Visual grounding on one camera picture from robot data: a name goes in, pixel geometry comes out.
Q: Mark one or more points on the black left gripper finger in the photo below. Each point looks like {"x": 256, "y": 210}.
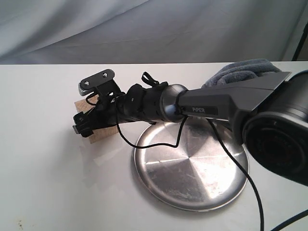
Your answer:
{"x": 83, "y": 131}

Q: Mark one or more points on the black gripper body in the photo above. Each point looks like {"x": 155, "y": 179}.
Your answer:
{"x": 138, "y": 104}

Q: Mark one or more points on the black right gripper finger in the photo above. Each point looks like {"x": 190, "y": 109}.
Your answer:
{"x": 82, "y": 119}

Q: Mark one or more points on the wooden cube block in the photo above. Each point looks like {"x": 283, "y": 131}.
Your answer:
{"x": 100, "y": 125}

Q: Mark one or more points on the grey fluffy towel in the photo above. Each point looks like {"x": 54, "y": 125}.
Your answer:
{"x": 240, "y": 71}

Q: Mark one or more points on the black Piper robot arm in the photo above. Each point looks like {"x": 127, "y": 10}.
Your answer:
{"x": 269, "y": 115}

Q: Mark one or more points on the round stainless steel plate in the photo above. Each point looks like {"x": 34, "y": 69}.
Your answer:
{"x": 198, "y": 167}

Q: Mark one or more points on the white backdrop cloth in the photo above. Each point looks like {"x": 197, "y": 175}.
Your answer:
{"x": 148, "y": 31}

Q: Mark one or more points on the black backdrop stand pole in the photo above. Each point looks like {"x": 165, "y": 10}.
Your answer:
{"x": 299, "y": 47}

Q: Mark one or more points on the wrist camera with metal bracket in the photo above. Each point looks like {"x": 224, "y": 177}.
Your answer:
{"x": 101, "y": 83}

